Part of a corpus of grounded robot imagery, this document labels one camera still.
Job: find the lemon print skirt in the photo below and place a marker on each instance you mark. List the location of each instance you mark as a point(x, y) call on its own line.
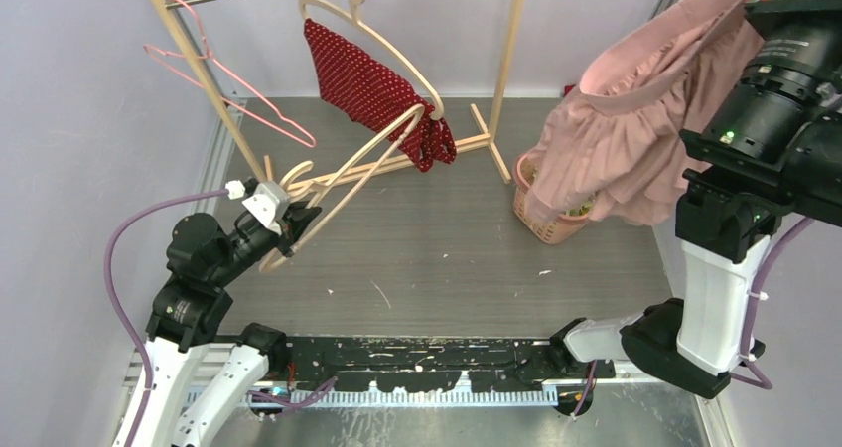
point(580, 210)

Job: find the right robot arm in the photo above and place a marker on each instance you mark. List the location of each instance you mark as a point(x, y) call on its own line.
point(771, 149)

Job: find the beige hanger of pink skirt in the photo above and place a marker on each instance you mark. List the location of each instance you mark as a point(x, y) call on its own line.
point(348, 172)

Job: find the pink pleated skirt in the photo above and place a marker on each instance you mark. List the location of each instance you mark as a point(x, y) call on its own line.
point(616, 134)

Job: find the wooden clothes rack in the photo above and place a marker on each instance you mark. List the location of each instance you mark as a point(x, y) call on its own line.
point(193, 62)

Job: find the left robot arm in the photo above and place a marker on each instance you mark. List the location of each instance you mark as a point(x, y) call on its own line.
point(184, 322)

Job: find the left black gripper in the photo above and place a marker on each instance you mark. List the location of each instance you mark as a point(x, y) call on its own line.
point(294, 224)

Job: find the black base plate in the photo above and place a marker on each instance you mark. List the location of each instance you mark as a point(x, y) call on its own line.
point(355, 364)

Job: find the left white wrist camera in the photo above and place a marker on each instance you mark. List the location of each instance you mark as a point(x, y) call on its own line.
point(267, 201)

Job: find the red polka dot skirt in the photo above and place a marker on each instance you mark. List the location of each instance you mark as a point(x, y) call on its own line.
point(373, 95)

